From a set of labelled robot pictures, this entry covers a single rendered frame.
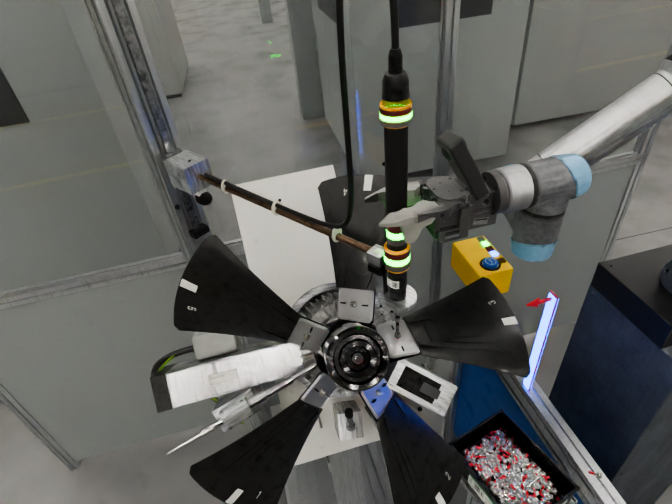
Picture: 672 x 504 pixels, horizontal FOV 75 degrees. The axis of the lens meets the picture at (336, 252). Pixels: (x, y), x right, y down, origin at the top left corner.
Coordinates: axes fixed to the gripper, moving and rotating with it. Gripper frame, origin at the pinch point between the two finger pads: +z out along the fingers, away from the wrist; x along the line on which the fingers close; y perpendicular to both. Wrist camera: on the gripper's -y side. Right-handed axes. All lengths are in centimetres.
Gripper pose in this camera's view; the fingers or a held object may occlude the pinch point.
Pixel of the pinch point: (378, 206)
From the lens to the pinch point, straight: 67.8
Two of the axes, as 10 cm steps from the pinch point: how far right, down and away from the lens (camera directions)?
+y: 0.9, 7.8, 6.2
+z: -9.6, 2.2, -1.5
